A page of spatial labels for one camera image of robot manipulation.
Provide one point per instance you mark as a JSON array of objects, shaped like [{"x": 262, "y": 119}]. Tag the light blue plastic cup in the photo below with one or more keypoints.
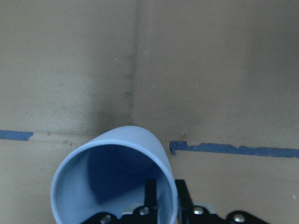
[{"x": 108, "y": 174}]

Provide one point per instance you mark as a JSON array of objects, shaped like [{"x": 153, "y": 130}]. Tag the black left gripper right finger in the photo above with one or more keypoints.
[{"x": 185, "y": 203}]

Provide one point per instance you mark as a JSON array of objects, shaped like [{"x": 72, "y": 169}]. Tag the brown paper table cover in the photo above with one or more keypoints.
[{"x": 200, "y": 71}]

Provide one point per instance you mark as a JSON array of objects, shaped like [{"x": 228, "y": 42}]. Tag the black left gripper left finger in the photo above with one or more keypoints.
[{"x": 150, "y": 194}]

